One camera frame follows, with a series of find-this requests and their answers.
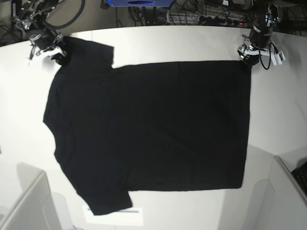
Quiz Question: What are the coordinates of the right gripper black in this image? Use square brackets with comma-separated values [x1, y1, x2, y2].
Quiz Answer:
[28, 30, 63, 52]

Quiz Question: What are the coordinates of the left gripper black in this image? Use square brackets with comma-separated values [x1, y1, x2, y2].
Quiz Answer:
[237, 35, 269, 65]

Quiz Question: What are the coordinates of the black T-shirt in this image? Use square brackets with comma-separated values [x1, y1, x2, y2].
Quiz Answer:
[43, 37, 251, 216]

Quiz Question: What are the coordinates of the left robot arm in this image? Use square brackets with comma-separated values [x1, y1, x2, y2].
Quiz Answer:
[237, 1, 285, 70]

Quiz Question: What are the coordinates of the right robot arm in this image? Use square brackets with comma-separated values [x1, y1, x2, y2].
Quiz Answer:
[12, 0, 61, 52]

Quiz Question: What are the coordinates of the black power strip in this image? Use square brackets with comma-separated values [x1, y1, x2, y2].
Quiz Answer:
[198, 16, 250, 28]

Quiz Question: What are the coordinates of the blue box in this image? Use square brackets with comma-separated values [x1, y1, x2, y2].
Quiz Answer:
[106, 0, 173, 7]

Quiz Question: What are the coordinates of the black keyboard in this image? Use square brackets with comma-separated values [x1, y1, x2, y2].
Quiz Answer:
[292, 162, 307, 194]

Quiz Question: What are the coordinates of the right grey partition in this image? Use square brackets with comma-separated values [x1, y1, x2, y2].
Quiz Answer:
[220, 146, 307, 230]

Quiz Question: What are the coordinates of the grey partition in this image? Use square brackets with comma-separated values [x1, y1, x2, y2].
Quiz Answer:
[0, 163, 62, 230]
[220, 146, 307, 230]

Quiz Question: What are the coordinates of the left grey partition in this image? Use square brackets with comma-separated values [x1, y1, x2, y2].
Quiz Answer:
[0, 163, 62, 230]

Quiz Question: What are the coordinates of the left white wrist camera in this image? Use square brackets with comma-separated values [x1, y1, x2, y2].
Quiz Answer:
[271, 50, 286, 66]

